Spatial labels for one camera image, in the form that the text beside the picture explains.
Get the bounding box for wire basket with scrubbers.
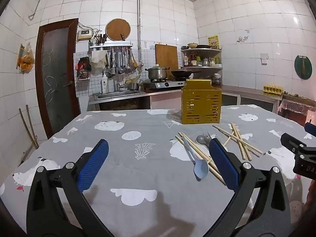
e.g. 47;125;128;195
76;57;91;81

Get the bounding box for row of hanging ladles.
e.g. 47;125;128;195
109;47;139;76

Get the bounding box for rectangular wooden cutting board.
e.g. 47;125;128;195
155;44;179;71

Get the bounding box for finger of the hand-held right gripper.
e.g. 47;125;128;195
304;122;316;137
281;133;307;153

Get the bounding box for steel corner shelf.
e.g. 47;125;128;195
181;48;223;78

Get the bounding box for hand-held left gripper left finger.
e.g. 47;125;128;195
26;139;116;237

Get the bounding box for yellow egg carton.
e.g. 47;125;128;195
263;84;283;95

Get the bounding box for grey printed tablecloth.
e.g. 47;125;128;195
0;104;316;237

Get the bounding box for gas stove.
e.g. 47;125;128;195
143;78;186;89

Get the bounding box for yellow wall poster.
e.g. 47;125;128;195
208;35;219;50

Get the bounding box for brown door with frosted glass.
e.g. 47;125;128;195
36;18;82;139

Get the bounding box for orange plastic bag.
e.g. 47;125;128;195
17;43;34;74

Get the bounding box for white wall control box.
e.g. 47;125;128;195
77;29;92;41

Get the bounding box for green round board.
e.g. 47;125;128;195
294;55;313;80

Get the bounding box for white hanging cloth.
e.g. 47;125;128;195
89;51;108;68

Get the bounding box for plastic covered side table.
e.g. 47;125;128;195
278;94;316;126

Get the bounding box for yellow perforated utensil holder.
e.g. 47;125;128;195
181;79;222;124

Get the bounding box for small steel pot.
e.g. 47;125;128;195
126;79;141;90

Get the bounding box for wooden handled peeler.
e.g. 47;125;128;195
297;55;309;76

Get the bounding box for steel pot with lid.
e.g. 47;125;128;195
145;64;171;81

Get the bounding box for black wok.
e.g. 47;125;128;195
171;69;201;78

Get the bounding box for row of condiment bottles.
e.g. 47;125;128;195
183;52;221;67

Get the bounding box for grey metal pipe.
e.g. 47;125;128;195
28;0;142;67

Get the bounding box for light blue plastic spoon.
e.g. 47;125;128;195
182;136;209;179

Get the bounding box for steel wall utensil rack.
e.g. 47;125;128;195
89;42;134;52

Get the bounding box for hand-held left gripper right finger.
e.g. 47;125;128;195
209;138;290;237

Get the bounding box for round wooden cutting board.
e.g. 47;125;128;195
106;18;131;41

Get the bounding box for steel sink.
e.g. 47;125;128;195
95;90;146;100

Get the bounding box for kitchen counter cabinet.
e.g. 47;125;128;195
148;85;283;111

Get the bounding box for wooden stick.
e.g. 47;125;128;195
19;109;37;150
26;105;39;149

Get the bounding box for knives in holder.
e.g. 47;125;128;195
95;31;108;45

